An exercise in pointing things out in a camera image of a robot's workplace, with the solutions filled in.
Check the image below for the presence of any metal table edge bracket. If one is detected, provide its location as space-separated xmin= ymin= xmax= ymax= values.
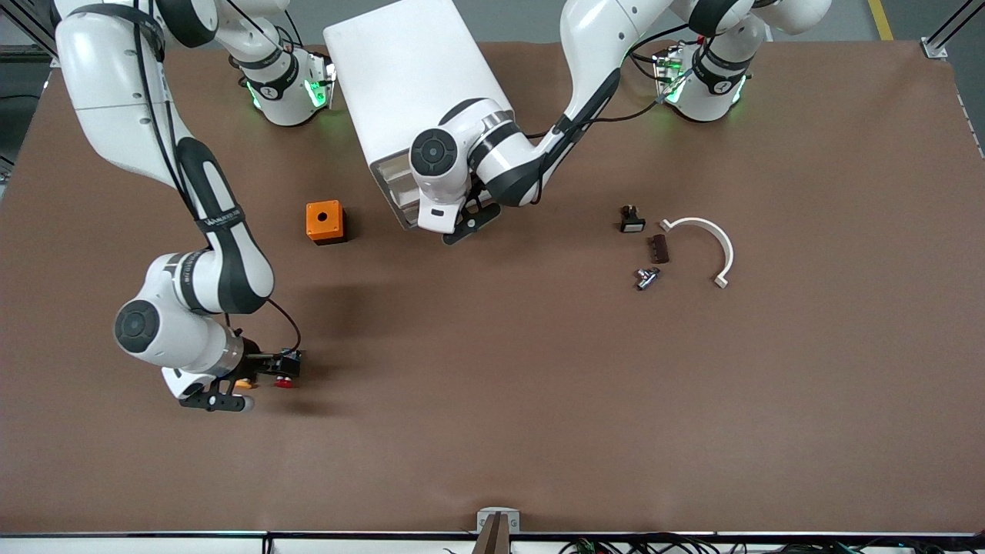
xmin=476 ymin=507 xmax=521 ymax=554

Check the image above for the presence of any orange button enclosure box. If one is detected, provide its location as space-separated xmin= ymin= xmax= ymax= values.
xmin=306 ymin=200 xmax=348 ymax=246

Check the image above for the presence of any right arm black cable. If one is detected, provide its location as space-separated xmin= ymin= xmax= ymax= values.
xmin=132 ymin=0 xmax=303 ymax=355

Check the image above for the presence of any red mushroom push button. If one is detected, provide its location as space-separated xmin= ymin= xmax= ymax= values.
xmin=273 ymin=349 xmax=303 ymax=389

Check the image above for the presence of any white half-ring pipe clamp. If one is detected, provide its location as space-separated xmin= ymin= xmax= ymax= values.
xmin=659 ymin=217 xmax=736 ymax=289

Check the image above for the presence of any aluminium frame post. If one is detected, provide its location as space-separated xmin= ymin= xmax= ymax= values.
xmin=921 ymin=0 xmax=985 ymax=59
xmin=0 ymin=0 xmax=62 ymax=68

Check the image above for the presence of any white table edge rail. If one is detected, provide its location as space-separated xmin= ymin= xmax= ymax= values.
xmin=0 ymin=529 xmax=985 ymax=554

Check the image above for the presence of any left arm base cable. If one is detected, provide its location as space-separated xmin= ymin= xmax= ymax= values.
xmin=531 ymin=22 xmax=697 ymax=143

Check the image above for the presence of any black cable bundle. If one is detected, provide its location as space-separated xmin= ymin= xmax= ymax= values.
xmin=558 ymin=532 xmax=985 ymax=554

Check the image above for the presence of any white plastic drawer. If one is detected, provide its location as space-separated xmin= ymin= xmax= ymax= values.
xmin=369 ymin=149 xmax=422 ymax=232

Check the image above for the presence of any white drawer cabinet housing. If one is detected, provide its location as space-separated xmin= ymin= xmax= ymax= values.
xmin=322 ymin=0 xmax=515 ymax=232

